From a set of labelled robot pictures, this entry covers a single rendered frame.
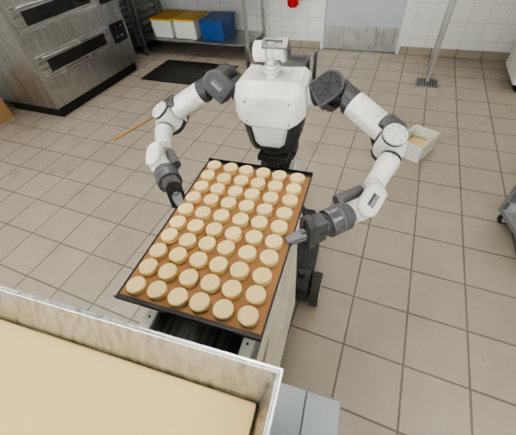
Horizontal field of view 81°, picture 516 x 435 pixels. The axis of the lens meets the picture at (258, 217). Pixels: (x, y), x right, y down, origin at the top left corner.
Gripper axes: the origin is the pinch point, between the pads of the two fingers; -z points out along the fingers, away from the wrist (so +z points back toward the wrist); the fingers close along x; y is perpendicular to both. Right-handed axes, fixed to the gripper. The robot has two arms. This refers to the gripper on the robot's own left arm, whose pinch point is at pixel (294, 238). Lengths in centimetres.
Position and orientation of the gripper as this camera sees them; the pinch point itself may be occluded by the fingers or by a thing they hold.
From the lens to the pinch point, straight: 88.4
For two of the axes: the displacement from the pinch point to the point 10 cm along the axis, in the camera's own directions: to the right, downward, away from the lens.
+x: -0.7, -6.8, -7.3
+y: 4.5, 6.3, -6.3
